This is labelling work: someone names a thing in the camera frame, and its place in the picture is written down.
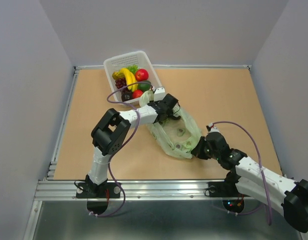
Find green grape bunch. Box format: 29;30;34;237
126;65;139;74

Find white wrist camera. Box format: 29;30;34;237
206;123;221;134
154;87;166;102

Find aluminium mounting rail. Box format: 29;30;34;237
34;177;266;202

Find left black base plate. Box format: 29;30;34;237
74;182;121;199

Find red strawberry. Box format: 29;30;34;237
132;89;143;99

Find light green plastic bag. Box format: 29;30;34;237
146;104;202;159

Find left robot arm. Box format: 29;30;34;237
79;93;178;197

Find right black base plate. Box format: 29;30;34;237
204;181;242;198

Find white perforated plastic basket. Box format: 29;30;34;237
104;50;162;105

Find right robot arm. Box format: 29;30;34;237
191;132;308;233

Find dark red grape bunch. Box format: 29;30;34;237
115;77;127;89

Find red apple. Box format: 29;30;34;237
135;68;149;82

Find small yellow-brown fruit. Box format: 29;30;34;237
112;71;124;80

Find yellow banana bunch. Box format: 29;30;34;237
119;68;137;92

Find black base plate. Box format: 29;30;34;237
204;181;242;198
74;182;121;199

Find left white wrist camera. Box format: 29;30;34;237
154;87;166;102

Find green avocado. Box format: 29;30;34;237
138;80;152;92

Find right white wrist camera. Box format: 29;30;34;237
206;123;221;134

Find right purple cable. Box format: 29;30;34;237
211;121;273;226

